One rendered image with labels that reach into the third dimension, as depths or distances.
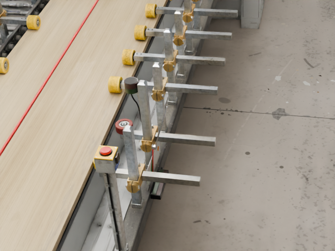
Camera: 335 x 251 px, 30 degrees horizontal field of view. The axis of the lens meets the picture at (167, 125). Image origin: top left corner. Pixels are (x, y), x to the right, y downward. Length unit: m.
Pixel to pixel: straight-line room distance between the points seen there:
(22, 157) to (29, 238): 0.48
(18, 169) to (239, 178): 1.59
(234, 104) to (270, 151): 0.56
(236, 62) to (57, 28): 1.71
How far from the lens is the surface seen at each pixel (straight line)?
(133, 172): 2.57
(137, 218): 2.67
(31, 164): 2.72
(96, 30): 3.59
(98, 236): 2.74
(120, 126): 2.82
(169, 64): 3.09
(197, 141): 2.78
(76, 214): 2.59
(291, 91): 4.57
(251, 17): 5.27
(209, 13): 3.56
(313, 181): 3.86
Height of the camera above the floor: 2.63
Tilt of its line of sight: 38 degrees down
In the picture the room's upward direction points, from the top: 5 degrees counter-clockwise
